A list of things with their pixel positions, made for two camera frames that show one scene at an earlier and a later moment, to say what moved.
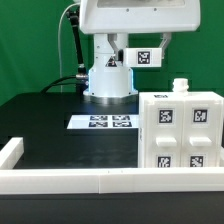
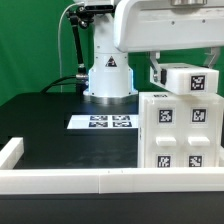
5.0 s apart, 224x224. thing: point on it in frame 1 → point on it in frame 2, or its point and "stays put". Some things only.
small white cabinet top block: x=142 y=57 → x=187 y=79
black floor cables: x=46 y=89 stays put
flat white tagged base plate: x=104 y=121 stays put
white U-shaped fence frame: x=46 y=181 stays put
